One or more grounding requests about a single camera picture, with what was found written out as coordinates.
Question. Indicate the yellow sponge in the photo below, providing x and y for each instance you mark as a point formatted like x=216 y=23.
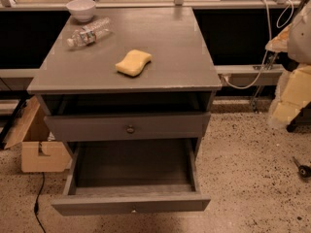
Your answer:
x=134 y=63

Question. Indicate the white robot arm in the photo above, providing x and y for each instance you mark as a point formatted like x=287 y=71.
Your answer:
x=293 y=91

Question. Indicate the grey upper drawer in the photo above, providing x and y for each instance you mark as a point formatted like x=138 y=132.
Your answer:
x=127 y=126

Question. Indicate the grey wooden drawer cabinet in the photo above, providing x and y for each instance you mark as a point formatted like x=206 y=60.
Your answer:
x=180 y=78

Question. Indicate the grey open lower drawer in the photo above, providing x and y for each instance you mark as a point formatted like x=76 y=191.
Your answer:
x=128 y=177

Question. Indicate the clear plastic water bottle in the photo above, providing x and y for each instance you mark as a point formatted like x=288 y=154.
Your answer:
x=90 y=33

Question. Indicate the light wooden block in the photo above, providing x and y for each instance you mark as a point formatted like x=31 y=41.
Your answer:
x=44 y=157

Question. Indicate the white ceramic bowl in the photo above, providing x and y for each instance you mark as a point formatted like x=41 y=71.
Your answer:
x=81 y=10

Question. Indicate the slanted wooden board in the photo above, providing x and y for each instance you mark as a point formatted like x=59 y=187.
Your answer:
x=30 y=127

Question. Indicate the black caster wheel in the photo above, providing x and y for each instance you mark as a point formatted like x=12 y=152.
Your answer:
x=303 y=170

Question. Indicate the grey horizontal rail beam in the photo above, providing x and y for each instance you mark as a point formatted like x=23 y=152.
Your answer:
x=252 y=75

